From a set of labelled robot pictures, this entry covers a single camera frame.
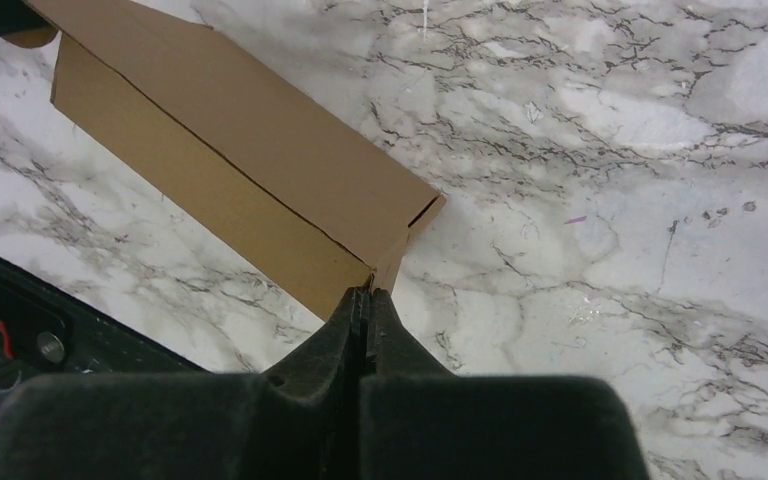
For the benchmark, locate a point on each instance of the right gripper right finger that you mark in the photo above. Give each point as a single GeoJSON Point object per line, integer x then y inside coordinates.
{"type": "Point", "coordinates": [420, 421]}

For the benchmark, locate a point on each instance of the brown cardboard box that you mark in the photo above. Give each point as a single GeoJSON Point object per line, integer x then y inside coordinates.
{"type": "Point", "coordinates": [304, 198]}

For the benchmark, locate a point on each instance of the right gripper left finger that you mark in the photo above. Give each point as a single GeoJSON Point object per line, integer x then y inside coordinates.
{"type": "Point", "coordinates": [297, 420]}

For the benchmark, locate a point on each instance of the aluminium table frame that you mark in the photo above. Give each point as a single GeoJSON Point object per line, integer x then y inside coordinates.
{"type": "Point", "coordinates": [44, 330]}

